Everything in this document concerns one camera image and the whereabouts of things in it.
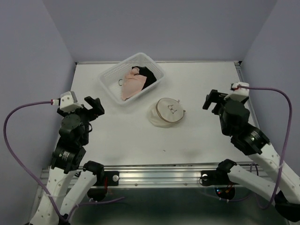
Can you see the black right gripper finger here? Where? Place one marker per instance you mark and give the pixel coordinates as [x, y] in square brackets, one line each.
[219, 104]
[212, 97]

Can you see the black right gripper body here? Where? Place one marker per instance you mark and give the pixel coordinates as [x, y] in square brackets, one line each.
[220, 97]

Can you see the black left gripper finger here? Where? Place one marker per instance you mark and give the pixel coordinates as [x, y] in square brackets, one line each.
[98, 108]
[90, 101]

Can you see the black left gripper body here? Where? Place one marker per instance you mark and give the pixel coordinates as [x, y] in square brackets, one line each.
[87, 114]

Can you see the white mesh laundry bag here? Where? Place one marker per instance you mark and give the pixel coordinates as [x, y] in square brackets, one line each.
[165, 113]

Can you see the black bra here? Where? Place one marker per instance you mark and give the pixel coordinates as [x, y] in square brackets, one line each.
[145, 72]

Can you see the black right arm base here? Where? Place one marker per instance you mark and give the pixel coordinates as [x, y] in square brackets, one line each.
[223, 187]

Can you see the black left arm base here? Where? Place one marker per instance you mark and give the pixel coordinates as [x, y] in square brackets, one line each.
[99, 191]

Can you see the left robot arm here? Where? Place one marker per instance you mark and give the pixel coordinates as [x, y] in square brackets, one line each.
[58, 203]

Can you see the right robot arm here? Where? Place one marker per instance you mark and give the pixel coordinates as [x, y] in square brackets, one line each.
[283, 191]

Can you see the white perforated plastic basket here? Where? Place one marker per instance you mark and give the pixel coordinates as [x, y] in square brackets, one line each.
[109, 78]

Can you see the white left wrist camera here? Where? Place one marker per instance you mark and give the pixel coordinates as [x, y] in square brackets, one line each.
[67, 102]

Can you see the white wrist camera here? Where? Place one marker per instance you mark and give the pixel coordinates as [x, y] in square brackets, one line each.
[67, 102]
[239, 93]

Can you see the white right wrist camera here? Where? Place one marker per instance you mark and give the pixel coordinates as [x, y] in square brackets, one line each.
[239, 93]

